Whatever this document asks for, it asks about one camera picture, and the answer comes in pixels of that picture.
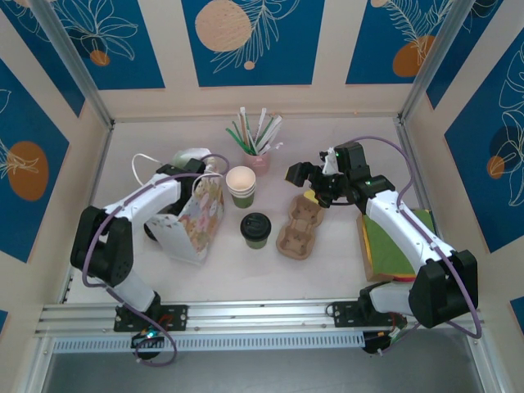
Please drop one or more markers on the stack of paper cups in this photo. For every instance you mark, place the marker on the stack of paper cups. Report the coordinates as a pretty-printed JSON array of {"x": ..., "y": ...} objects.
[{"x": 241, "y": 178}]

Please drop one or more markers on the aluminium frame post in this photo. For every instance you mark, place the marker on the aluminium frame post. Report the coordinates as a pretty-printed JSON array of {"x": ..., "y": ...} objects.
[
  {"x": 73, "y": 61},
  {"x": 430, "y": 61}
]

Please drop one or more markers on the green paper cup black lid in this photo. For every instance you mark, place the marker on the green paper cup black lid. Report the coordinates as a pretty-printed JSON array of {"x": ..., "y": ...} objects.
[{"x": 256, "y": 227}]

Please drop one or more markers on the animal print paper gift bag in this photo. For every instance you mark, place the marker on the animal print paper gift bag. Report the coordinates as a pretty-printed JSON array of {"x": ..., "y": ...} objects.
[{"x": 204, "y": 213}]

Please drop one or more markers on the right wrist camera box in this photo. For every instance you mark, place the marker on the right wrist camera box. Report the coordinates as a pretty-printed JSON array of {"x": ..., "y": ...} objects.
[{"x": 329, "y": 161}]

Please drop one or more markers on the aluminium side rail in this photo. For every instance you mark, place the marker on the aluminium side rail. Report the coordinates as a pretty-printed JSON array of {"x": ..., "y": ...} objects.
[
  {"x": 107, "y": 139},
  {"x": 403, "y": 131}
]

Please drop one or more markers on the long aluminium base rail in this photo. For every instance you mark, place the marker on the long aluminium base rail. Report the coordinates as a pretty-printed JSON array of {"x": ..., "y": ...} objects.
[{"x": 262, "y": 315}]

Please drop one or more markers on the small circuit board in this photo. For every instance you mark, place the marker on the small circuit board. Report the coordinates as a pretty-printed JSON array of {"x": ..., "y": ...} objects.
[
  {"x": 147, "y": 335},
  {"x": 393, "y": 337}
]

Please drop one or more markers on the black plastic cup lid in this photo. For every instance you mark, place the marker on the black plastic cup lid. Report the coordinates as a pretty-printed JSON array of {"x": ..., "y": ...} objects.
[{"x": 150, "y": 233}]

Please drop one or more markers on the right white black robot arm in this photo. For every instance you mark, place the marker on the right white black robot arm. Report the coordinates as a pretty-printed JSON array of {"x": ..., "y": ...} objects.
[{"x": 401, "y": 225}]

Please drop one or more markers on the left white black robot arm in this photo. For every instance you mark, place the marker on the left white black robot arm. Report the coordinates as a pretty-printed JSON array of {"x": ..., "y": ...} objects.
[{"x": 135, "y": 204}]

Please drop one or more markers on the tan tipped wrapped straw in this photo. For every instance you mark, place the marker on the tan tipped wrapped straw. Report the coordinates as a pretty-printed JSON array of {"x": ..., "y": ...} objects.
[{"x": 245, "y": 123}]

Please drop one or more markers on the brown pulp cup carrier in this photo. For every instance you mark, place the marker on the brown pulp cup carrier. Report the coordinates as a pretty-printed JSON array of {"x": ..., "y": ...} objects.
[{"x": 301, "y": 233}]

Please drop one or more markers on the pink metal straw bucket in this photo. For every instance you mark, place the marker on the pink metal straw bucket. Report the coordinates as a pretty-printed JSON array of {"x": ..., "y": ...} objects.
[{"x": 260, "y": 163}]

